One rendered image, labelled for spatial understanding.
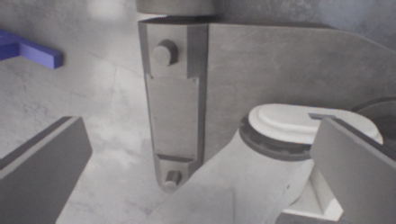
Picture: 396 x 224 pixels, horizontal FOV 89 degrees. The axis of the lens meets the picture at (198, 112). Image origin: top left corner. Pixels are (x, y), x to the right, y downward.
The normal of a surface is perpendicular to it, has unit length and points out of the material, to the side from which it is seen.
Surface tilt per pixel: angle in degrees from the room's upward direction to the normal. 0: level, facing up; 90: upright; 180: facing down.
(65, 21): 0
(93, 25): 0
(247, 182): 90
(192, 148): 0
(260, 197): 90
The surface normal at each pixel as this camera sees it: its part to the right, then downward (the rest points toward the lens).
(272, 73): -0.18, 0.48
